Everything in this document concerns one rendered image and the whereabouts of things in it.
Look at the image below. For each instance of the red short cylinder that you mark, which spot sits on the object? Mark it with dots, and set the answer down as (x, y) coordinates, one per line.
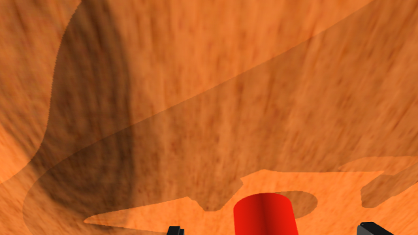
(264, 214)

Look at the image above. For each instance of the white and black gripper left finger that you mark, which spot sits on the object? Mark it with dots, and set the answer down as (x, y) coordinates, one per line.
(175, 230)

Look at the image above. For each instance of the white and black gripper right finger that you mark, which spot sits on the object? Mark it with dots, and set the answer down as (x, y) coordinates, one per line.
(371, 228)

